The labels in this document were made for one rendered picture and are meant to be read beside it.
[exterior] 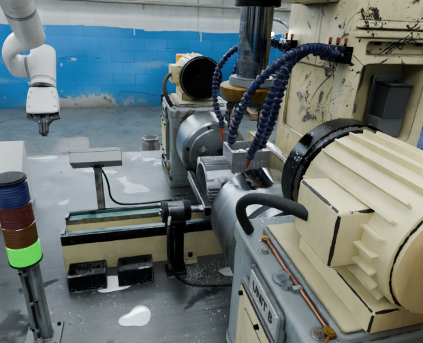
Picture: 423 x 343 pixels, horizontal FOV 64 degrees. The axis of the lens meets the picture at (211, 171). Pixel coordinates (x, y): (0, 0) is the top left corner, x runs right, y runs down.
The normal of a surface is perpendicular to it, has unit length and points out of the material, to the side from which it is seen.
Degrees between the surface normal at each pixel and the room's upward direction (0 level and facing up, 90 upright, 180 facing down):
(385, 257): 86
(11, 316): 0
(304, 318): 0
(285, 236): 0
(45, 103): 50
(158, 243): 90
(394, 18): 90
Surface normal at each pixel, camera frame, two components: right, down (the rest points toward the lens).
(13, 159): 0.18, -0.39
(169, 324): 0.04, -0.91
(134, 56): 0.23, 0.40
